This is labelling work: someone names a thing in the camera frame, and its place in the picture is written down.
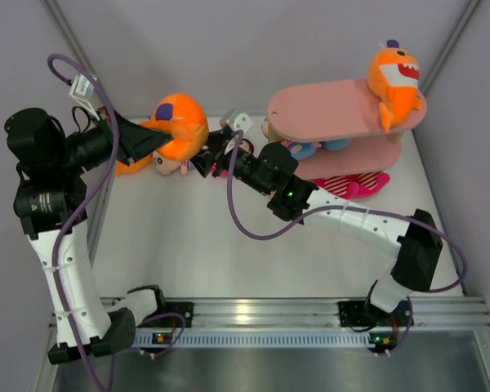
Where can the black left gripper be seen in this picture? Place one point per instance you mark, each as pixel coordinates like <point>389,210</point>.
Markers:
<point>137,141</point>

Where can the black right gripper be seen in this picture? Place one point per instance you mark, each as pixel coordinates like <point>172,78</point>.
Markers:
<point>203,161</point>

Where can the orange shark plush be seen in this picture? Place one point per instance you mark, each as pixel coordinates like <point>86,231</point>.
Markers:
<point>393,76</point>
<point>181,116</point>

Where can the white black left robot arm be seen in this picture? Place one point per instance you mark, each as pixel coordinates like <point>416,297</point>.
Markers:
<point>48,203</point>

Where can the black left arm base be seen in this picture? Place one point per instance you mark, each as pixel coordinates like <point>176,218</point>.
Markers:
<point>184,308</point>

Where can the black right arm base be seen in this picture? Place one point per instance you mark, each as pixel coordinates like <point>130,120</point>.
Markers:
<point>356,314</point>

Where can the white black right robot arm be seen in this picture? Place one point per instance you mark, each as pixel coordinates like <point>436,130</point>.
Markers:
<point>413,241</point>

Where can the blue doll plush on shelf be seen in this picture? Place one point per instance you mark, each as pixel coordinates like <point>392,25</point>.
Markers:
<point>302,150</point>

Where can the pink three-tier shelf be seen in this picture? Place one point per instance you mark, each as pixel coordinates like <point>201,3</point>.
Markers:
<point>342,109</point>

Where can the pink striped plush on shelf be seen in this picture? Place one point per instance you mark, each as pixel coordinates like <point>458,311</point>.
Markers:
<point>342,186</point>

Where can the white pink glasses plush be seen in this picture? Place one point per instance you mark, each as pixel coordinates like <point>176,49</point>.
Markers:
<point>224,173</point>

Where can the doll plush striped shirt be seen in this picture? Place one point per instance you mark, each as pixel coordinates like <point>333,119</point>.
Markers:
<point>166,166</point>

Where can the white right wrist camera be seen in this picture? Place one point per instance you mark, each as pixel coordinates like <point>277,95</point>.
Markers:
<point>238,121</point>

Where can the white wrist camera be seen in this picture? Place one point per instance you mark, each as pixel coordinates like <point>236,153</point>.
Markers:
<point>81,91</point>
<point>238,121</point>

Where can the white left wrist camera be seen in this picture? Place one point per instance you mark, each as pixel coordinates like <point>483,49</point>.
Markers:
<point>81,91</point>

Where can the white slotted cable duct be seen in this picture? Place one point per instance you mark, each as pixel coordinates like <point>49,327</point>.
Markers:
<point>190,338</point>

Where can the aluminium mounting rail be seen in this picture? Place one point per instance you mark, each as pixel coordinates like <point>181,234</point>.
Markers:
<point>430,313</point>

